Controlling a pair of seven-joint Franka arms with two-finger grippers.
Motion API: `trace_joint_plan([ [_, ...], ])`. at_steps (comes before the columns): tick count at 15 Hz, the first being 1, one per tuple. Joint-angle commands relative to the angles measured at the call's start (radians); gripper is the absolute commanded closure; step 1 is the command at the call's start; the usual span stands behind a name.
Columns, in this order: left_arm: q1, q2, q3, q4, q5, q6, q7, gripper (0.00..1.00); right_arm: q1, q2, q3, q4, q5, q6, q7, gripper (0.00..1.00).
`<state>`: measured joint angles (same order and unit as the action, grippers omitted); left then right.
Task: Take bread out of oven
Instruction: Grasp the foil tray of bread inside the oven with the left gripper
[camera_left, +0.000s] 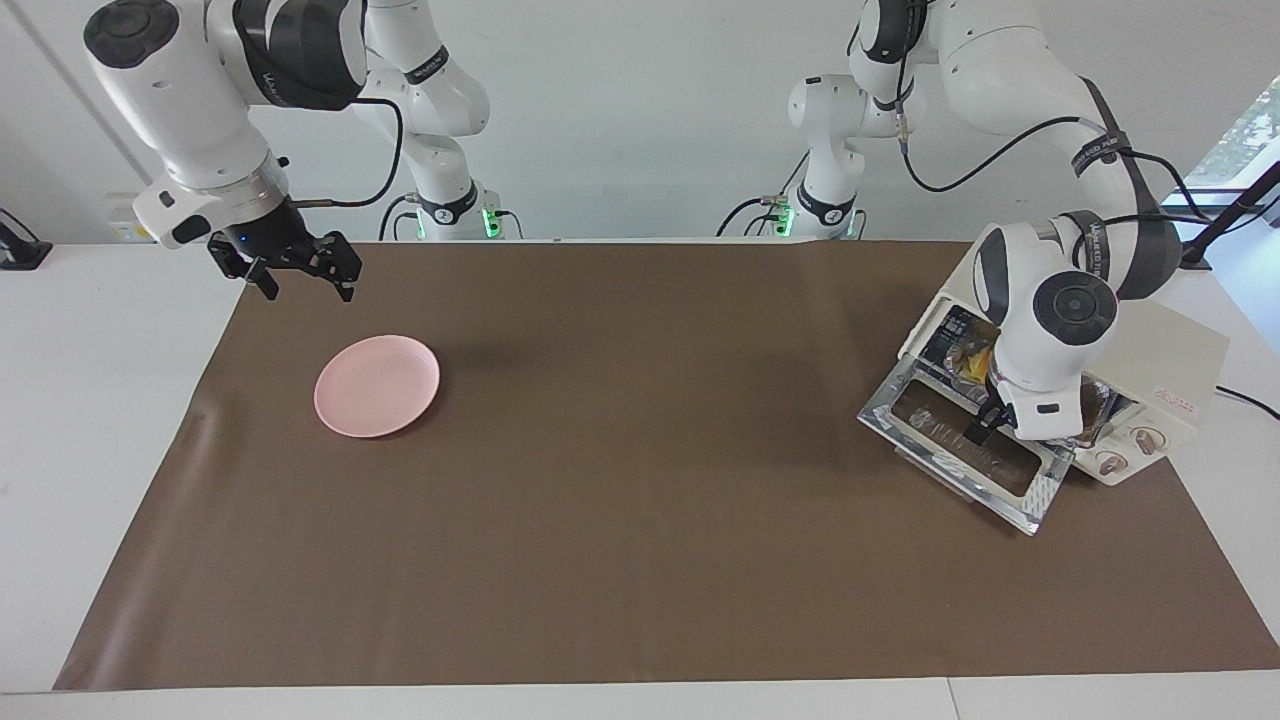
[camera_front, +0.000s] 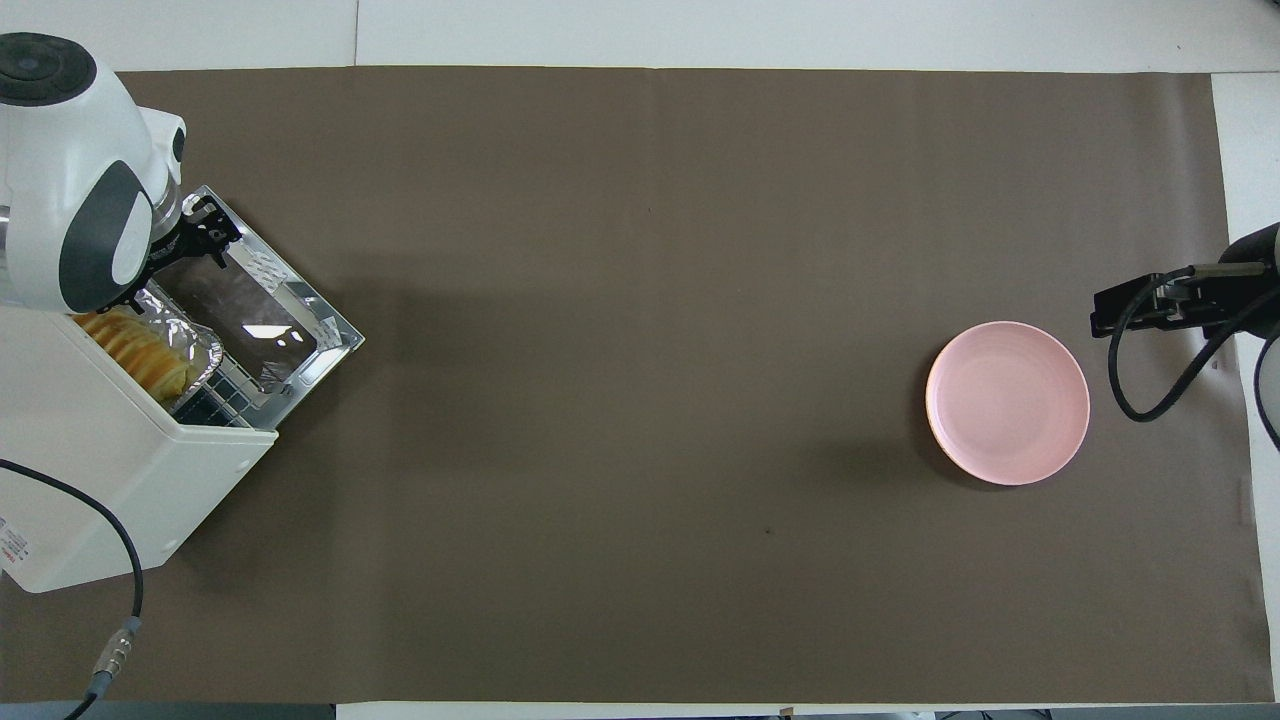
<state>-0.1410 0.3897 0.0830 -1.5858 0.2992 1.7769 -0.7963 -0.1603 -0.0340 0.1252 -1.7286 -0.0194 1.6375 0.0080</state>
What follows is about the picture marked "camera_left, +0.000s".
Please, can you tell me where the black oven power cord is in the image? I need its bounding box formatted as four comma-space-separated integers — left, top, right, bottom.
1215, 385, 1280, 421

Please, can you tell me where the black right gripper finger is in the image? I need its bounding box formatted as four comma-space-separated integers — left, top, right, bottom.
208, 235, 283, 301
300, 232, 363, 303

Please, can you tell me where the window with greenery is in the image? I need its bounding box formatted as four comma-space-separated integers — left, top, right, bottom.
1185, 75, 1280, 193

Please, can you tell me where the black arm base cable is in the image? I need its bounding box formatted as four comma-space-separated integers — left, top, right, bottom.
715, 150, 811, 238
378, 193, 421, 241

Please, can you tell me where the brown table mat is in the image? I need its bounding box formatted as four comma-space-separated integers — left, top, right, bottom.
52, 240, 1280, 691

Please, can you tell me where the black right arm base cable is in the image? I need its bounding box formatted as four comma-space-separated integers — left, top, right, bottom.
378, 193, 421, 241

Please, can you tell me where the cream toaster oven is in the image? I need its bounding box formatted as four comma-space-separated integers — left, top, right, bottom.
898, 240, 1231, 488

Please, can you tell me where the white wall socket strip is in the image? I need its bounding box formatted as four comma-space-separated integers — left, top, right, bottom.
105, 193, 166, 244

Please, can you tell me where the pink round plate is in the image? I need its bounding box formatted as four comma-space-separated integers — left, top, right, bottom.
314, 335, 441, 439

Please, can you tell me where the glass oven door, metal frame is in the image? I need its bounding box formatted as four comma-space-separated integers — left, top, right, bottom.
857, 355, 1076, 536

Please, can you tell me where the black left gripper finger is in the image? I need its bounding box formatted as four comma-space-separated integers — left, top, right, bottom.
963, 400, 1003, 447

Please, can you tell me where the black slanted stand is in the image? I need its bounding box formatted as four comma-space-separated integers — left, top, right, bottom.
1178, 160, 1280, 272

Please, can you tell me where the aluminium foil tray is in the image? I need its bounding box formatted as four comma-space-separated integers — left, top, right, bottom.
945, 330, 1119, 443

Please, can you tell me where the black left arm base cable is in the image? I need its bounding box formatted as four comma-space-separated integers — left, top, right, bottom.
715, 150, 811, 238

